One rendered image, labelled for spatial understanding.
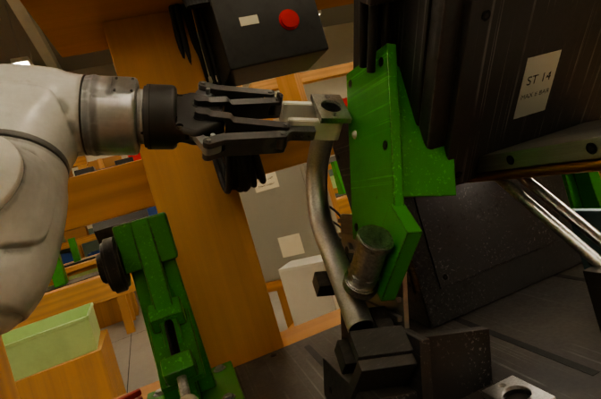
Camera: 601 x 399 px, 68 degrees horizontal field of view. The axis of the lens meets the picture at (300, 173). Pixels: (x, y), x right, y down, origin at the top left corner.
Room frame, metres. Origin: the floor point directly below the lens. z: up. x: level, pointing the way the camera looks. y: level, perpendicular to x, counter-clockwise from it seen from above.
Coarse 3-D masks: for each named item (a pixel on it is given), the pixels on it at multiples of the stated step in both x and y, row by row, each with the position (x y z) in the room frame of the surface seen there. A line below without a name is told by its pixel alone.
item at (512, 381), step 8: (512, 376) 0.46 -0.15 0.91; (496, 384) 0.45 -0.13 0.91; (504, 384) 0.45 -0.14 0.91; (512, 384) 0.45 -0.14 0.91; (520, 384) 0.44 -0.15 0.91; (528, 384) 0.44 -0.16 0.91; (488, 392) 0.44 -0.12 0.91; (496, 392) 0.44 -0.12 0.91; (504, 392) 0.44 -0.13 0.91; (512, 392) 0.44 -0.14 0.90; (520, 392) 0.44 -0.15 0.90; (528, 392) 0.43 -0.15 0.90; (536, 392) 0.42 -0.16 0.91; (544, 392) 0.42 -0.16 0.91
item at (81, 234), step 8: (96, 160) 6.82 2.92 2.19; (104, 160) 6.85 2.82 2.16; (112, 160) 6.89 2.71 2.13; (96, 168) 6.81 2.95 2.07; (72, 176) 6.90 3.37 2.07; (152, 208) 6.99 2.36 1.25; (64, 232) 6.58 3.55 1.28; (72, 232) 6.61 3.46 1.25; (80, 232) 6.65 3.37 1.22; (88, 232) 6.92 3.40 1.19; (64, 240) 6.83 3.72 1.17; (80, 240) 6.54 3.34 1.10; (88, 240) 6.57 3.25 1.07; (64, 248) 6.46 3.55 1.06; (88, 256) 6.64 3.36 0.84
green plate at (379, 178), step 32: (384, 64) 0.47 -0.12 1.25; (352, 96) 0.55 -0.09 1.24; (384, 96) 0.47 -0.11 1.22; (352, 128) 0.55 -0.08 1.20; (384, 128) 0.47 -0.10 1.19; (416, 128) 0.48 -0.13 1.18; (352, 160) 0.56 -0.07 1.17; (384, 160) 0.47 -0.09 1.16; (416, 160) 0.48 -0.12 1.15; (448, 160) 0.49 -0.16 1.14; (352, 192) 0.56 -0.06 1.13; (384, 192) 0.47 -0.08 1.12; (416, 192) 0.47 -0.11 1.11; (448, 192) 0.48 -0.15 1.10; (352, 224) 0.56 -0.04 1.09
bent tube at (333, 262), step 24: (312, 96) 0.57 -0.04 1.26; (336, 96) 0.58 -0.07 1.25; (336, 120) 0.55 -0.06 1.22; (312, 144) 0.59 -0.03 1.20; (312, 168) 0.61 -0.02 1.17; (312, 192) 0.61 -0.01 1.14; (312, 216) 0.60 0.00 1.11; (336, 240) 0.57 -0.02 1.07; (336, 264) 0.54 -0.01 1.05; (336, 288) 0.52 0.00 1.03; (360, 312) 0.48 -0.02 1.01
